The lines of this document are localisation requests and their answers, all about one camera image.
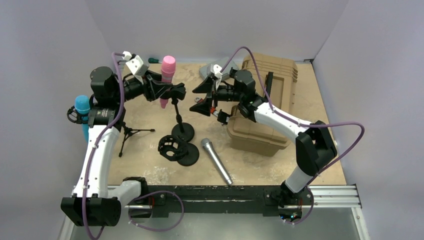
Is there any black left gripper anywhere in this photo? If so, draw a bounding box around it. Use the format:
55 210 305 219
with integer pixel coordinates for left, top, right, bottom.
112 69 171 104

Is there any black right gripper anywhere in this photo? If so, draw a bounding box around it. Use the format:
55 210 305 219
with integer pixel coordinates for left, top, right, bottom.
190 75 244 116

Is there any black clip microphone stand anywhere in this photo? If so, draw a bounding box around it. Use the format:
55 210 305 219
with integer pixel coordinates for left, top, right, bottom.
171 98 195 142

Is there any pink microphone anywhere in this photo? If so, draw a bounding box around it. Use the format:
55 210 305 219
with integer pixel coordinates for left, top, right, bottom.
159 55 177 110

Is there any black tripod shock mount stand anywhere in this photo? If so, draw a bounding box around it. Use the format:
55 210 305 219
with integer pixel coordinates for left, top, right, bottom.
66 105 156 158

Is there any blue microphone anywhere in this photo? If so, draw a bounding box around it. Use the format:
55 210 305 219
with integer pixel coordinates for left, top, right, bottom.
74 95 90 142

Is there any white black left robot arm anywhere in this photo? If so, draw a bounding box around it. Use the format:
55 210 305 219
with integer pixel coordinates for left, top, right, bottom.
60 66 186 227

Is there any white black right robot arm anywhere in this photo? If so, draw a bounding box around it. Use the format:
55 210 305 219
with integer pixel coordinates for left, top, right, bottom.
189 69 338 204

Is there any silver microphone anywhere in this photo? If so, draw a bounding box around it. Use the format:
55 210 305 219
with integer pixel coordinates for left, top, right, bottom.
200 138 233 186

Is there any red adjustable wrench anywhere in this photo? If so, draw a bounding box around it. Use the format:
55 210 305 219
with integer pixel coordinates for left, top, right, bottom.
194 97 219 117

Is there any tan plastic tool case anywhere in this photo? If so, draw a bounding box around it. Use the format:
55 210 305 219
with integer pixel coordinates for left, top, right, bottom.
226 51 299 158

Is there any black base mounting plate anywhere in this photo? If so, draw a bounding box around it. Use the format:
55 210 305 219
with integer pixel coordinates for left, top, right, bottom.
126 185 313 220

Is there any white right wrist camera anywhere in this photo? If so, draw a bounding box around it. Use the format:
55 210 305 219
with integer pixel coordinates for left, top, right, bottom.
211 64 222 81

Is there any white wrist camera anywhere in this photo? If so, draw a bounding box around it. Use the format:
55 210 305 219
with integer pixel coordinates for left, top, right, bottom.
122 51 150 78
211 64 222 81

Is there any green handled screwdriver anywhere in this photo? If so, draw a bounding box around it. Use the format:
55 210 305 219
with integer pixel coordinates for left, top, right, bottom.
148 57 162 64

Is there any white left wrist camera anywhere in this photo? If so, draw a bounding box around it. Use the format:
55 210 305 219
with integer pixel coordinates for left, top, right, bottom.
122 51 150 78

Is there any black round shock mount stand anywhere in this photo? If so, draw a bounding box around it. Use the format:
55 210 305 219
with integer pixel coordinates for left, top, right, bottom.
157 135 200 167

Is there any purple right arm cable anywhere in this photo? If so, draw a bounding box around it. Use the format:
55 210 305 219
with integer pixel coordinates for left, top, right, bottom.
220 45 366 226

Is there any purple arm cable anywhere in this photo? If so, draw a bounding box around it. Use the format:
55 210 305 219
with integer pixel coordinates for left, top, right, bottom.
220 45 366 226
81 51 186 240

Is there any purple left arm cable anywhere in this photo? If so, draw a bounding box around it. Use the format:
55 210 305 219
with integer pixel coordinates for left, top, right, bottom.
81 51 186 240

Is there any aluminium frame rail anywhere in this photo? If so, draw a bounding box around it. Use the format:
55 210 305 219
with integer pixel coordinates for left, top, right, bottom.
57 59 370 240

